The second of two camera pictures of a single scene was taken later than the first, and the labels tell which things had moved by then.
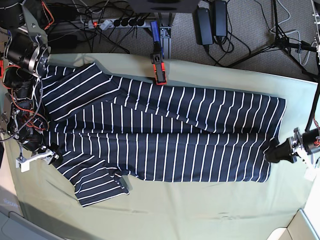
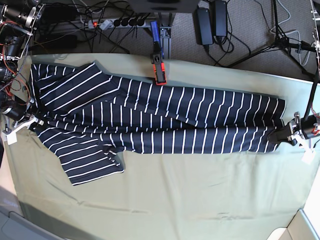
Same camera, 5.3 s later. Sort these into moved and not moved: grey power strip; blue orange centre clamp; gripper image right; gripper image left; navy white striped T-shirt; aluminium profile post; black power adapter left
Moved: gripper image left; gripper image right; navy white striped T-shirt
Not moved: grey power strip; aluminium profile post; black power adapter left; blue orange centre clamp
